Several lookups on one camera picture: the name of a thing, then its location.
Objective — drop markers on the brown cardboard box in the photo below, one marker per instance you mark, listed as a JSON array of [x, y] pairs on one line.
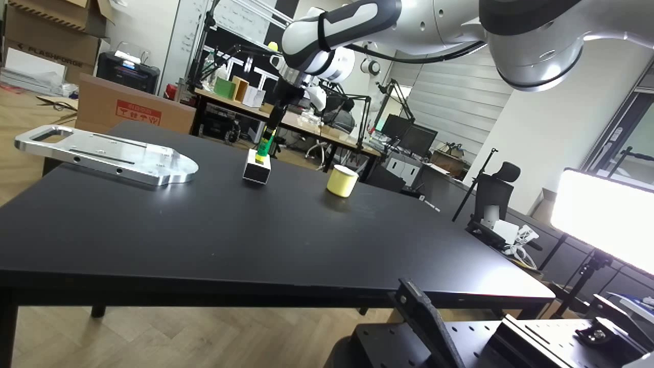
[[102, 105]]

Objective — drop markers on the black computer monitor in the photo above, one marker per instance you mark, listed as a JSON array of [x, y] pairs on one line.
[[409, 135]]

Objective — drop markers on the stacked cardboard boxes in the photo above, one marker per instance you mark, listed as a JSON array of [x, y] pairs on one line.
[[64, 31]]

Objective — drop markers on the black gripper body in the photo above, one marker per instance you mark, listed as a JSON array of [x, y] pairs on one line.
[[295, 87]]

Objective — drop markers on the bright white light panel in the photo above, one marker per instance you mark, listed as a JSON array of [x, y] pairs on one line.
[[607, 214]]

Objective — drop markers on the black metal mount base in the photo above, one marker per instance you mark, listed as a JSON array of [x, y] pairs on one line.
[[605, 338]]

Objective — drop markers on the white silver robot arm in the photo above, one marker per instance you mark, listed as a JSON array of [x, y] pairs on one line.
[[534, 43]]

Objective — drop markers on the black office chair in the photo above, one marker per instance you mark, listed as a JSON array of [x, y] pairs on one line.
[[495, 190]]

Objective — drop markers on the wooden background desk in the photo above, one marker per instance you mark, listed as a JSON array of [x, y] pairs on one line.
[[204, 99]]

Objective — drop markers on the white black cube block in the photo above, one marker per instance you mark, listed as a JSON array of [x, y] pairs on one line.
[[257, 168]]

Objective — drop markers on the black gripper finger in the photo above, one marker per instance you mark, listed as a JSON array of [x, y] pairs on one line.
[[289, 108], [274, 119]]

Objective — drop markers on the green yellow glue stick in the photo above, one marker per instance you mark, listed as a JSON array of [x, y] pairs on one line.
[[266, 143]]

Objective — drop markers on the yellow cup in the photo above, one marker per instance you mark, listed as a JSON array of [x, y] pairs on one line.
[[342, 181]]

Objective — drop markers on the black printer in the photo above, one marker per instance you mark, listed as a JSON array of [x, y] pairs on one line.
[[128, 71]]

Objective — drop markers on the silver metal plate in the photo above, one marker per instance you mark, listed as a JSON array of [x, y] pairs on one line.
[[122, 157]]

